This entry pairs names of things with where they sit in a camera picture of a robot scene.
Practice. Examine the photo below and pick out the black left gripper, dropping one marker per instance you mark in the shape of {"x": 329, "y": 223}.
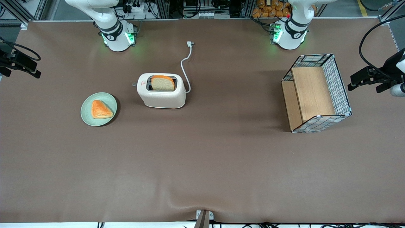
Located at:
{"x": 386, "y": 70}

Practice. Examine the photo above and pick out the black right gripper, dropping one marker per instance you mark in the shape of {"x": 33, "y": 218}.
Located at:
{"x": 7, "y": 60}

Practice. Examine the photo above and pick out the white two-slot toaster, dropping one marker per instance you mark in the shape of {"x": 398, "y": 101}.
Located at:
{"x": 163, "y": 98}

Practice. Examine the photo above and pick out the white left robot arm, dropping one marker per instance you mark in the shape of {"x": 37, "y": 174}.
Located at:
{"x": 291, "y": 34}

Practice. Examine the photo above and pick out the pale green round plate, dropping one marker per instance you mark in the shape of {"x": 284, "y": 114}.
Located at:
{"x": 87, "y": 110}

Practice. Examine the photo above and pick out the orange triangular puff pastry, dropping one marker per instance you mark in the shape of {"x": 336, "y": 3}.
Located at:
{"x": 100, "y": 110}

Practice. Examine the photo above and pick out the bag of orange bread rolls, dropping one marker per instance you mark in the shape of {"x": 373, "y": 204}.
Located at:
{"x": 269, "y": 8}

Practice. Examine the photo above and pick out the white power strip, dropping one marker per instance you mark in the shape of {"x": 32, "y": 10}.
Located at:
{"x": 137, "y": 8}

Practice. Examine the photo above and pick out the bread slice with orange crust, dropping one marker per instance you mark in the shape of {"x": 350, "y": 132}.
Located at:
{"x": 163, "y": 84}

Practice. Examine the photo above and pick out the brown table cover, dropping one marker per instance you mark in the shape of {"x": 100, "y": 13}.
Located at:
{"x": 202, "y": 164}

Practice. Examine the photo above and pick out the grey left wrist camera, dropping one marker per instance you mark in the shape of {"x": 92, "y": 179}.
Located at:
{"x": 398, "y": 90}

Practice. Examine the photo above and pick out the aluminium frame profile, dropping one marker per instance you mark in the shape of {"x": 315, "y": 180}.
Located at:
{"x": 390, "y": 12}
{"x": 19, "y": 11}

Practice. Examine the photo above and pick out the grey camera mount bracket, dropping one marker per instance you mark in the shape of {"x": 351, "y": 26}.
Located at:
{"x": 204, "y": 218}

